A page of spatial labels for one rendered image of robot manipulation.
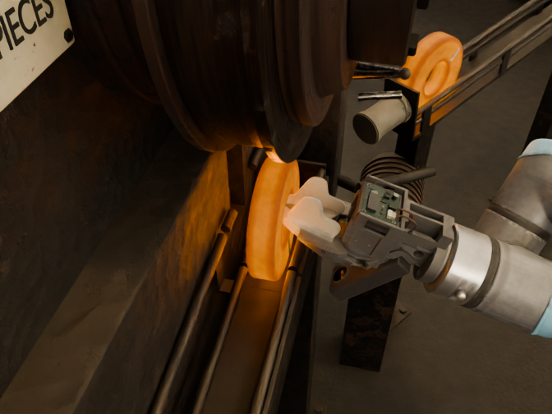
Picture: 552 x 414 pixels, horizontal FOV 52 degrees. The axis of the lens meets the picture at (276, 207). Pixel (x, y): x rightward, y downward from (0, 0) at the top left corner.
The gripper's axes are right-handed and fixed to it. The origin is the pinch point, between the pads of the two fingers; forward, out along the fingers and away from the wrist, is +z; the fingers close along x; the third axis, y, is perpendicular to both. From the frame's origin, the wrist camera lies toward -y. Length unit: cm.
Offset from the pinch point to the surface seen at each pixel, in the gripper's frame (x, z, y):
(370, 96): -10.3, -5.7, 12.8
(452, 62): -49, -21, 2
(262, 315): 8.1, -3.4, -10.4
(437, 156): -118, -49, -64
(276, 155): 15.4, 2.0, 20.3
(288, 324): 11.7, -6.1, -5.4
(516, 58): -67, -36, 0
